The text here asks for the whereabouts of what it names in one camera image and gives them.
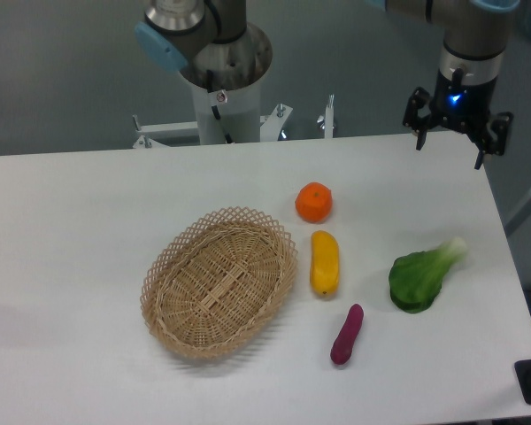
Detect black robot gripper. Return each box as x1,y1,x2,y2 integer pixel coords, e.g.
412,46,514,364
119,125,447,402
403,72,514,169

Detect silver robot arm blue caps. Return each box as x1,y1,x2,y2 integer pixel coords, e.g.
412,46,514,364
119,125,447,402
135,1,519,167

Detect purple sweet potato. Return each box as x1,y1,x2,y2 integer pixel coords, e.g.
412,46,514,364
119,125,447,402
330,304,365,366

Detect green bok choy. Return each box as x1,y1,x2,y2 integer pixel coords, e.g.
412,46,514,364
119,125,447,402
389,237,468,313

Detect orange tangerine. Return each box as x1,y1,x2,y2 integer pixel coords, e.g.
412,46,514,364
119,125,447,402
295,182,333,223

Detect yellow mango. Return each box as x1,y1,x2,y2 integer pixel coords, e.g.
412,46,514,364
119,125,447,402
310,230,340,297

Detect woven wicker basket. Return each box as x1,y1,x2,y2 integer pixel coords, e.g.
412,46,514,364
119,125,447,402
140,207,297,359

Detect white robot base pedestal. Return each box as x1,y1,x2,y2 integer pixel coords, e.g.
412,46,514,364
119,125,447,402
181,23,273,138

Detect black base cable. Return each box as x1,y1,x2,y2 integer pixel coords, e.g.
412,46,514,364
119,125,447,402
204,69,235,145

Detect white metal mounting frame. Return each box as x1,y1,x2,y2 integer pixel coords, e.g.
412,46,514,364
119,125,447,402
131,94,339,150

